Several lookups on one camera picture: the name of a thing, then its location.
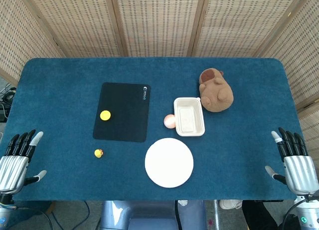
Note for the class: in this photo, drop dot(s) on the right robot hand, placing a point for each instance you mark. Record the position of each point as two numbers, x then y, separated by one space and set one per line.
297 170

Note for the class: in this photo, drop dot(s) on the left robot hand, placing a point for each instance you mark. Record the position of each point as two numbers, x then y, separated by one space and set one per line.
12 165

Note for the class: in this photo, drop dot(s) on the small yellow rubber duck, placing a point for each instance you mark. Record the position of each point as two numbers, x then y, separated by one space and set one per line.
98 153

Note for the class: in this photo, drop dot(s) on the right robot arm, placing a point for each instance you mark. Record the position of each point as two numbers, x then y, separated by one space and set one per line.
305 212

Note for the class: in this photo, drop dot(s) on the brown plush capybara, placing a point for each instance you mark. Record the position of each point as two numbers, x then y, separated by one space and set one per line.
216 92

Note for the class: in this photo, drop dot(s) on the black electronic devices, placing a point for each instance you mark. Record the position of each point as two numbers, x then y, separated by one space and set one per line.
6 104

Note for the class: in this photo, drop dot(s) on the white sneaker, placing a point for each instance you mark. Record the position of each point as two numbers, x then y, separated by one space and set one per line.
230 204

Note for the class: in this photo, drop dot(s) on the blue table cloth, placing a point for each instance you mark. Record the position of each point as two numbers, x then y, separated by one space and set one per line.
62 90

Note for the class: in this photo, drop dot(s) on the white rectangular food container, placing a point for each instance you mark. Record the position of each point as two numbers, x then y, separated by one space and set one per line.
189 116

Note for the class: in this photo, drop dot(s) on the black mouse pad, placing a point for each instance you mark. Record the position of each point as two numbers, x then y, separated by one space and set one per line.
122 112

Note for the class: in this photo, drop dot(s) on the white round plate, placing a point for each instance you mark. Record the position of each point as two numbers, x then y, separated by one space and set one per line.
169 162

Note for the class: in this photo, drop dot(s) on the pink egg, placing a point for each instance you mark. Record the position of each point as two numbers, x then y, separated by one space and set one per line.
170 121

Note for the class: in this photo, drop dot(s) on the blue-grey robot torso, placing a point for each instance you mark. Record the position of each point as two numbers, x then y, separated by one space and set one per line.
152 216

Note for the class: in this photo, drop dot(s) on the woven folding screen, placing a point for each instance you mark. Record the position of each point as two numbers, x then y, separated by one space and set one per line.
159 23

